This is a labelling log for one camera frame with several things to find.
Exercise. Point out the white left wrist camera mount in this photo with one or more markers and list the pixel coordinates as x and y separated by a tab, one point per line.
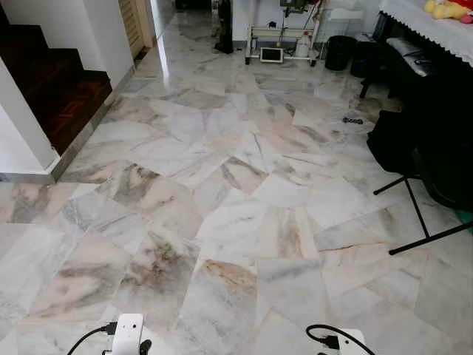
128	333

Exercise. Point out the white plastic bottle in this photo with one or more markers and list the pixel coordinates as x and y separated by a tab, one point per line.
303	46

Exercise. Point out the small black floor object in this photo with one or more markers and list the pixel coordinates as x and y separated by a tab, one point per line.
352	120

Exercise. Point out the black upright appliance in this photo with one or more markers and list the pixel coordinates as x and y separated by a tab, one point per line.
224	29

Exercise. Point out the black chair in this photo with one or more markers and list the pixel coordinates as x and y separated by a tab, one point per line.
369	55

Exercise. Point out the small white framed screen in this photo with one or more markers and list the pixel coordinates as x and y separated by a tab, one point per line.
271	55

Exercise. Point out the black round bin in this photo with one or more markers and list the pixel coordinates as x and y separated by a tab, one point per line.
340	53

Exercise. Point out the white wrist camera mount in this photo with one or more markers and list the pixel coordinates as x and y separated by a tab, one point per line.
128	333
351	344

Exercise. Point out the green item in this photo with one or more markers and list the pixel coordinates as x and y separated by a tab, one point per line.
465	217

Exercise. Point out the black fabric cover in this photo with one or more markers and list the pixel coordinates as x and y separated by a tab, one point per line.
436	140

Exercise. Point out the black keyboard stand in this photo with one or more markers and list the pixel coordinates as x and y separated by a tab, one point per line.
417	211

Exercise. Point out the dark wooden staircase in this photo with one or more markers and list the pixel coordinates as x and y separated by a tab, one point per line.
59	89

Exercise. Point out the white lace tablecloth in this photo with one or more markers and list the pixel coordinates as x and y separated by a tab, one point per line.
436	33

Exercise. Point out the white metal rack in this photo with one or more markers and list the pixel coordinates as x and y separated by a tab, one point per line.
281	31

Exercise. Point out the yellow plush toy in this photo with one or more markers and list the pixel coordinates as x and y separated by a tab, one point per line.
443	10

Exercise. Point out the light wooden door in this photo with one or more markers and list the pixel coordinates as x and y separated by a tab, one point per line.
131	26

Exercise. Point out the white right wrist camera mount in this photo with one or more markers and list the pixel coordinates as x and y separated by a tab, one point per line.
351	344

